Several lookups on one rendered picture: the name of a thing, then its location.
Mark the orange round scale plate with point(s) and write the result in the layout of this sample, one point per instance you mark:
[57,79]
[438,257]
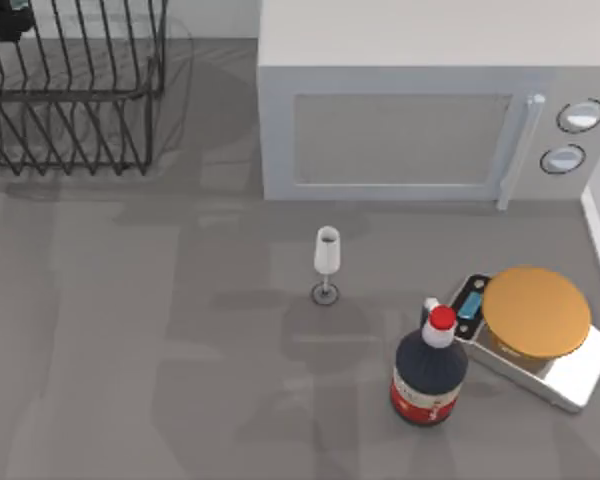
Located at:
[536,312]

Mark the microwave door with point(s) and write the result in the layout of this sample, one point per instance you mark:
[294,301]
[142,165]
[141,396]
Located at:
[400,140]

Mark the white wine glass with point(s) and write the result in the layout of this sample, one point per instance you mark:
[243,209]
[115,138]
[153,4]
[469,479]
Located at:
[327,252]

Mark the large microwave knob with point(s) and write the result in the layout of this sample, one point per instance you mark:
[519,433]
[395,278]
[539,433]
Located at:
[581,115]

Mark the silver kitchen scale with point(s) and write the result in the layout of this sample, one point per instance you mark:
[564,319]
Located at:
[565,375]

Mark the pale microwave oven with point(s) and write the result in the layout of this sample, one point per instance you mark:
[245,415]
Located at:
[430,45]

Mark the small microwave knob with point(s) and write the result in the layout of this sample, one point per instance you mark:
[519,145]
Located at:
[562,159]

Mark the dark bottle with red cap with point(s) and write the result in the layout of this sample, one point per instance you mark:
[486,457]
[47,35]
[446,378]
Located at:
[427,372]

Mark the black object in rack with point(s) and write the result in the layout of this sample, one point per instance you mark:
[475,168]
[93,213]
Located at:
[5,17]

